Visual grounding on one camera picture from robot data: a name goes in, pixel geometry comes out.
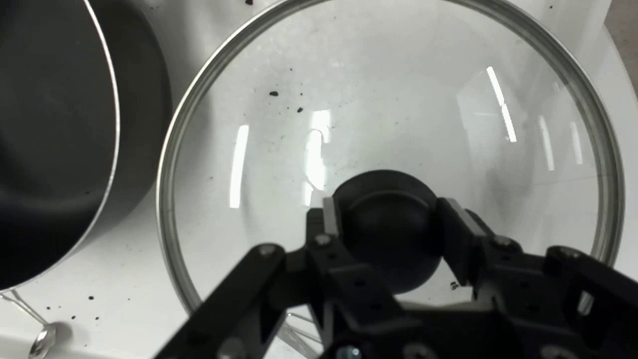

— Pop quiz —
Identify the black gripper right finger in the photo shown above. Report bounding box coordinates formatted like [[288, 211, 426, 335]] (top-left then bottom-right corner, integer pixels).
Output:
[[432, 195, 638, 359]]

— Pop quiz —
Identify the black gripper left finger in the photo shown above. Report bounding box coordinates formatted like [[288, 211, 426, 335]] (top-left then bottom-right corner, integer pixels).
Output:
[[155, 195, 400, 359]]

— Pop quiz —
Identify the glass lid with black knob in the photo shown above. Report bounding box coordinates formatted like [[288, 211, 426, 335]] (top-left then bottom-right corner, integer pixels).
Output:
[[155, 0, 625, 355]]

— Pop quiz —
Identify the black cooking pot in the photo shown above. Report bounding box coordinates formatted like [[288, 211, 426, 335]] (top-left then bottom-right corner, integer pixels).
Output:
[[0, 0, 174, 291]]

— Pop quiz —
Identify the metal measuring spoon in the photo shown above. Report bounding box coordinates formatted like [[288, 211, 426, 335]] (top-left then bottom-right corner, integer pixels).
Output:
[[0, 287, 71, 359]]

